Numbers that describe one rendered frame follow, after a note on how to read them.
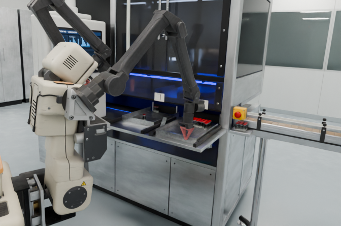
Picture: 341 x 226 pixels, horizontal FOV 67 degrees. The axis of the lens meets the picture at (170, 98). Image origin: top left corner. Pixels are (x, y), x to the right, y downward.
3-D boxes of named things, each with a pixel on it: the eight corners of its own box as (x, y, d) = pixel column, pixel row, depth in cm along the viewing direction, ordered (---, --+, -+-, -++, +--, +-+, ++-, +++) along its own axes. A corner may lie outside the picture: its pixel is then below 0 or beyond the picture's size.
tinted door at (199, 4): (166, 71, 184) (170, -16, 172) (224, 77, 163) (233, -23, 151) (166, 71, 183) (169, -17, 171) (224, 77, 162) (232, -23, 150)
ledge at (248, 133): (235, 127, 177) (235, 125, 176) (254, 131, 170) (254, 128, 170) (229, 132, 165) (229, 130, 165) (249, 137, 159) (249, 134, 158)
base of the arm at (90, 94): (69, 90, 98) (79, 95, 88) (86, 76, 101) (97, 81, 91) (82, 106, 102) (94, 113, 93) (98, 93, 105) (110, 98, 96)
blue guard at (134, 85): (38, 79, 261) (37, 61, 257) (220, 110, 166) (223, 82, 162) (37, 79, 260) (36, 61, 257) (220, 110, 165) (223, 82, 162)
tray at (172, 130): (181, 121, 179) (182, 116, 178) (217, 128, 167) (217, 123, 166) (155, 134, 150) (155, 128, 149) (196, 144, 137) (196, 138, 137)
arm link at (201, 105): (184, 88, 137) (196, 92, 131) (198, 88, 145) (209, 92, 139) (179, 109, 140) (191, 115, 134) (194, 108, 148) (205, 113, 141)
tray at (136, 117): (150, 110, 204) (150, 106, 203) (179, 116, 191) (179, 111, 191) (122, 120, 175) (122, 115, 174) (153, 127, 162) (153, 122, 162)
